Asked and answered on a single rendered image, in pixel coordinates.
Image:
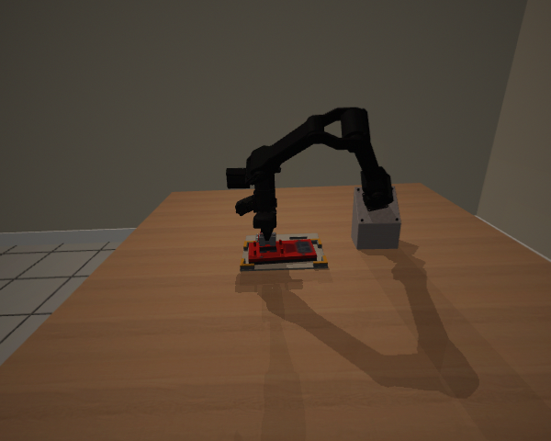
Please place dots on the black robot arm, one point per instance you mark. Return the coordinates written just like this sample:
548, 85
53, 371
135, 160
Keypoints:
264, 162

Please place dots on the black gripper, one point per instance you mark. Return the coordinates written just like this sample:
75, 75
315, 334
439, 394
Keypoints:
265, 218

